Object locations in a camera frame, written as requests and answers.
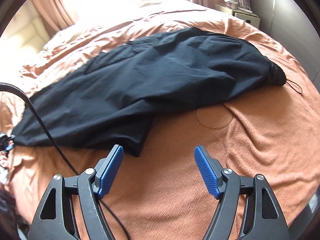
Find black cable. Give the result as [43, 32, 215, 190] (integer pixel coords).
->
[0, 82, 132, 240]

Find pink curtain left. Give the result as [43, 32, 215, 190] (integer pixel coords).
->
[31, 0, 74, 37]

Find orange bed blanket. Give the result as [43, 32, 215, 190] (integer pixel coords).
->
[1, 0, 319, 239]

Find cream nightstand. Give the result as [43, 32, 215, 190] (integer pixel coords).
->
[215, 4, 260, 28]

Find cream padded headboard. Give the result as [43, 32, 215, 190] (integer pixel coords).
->
[1, 0, 50, 55]

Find black pants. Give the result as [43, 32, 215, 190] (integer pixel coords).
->
[12, 27, 287, 157]

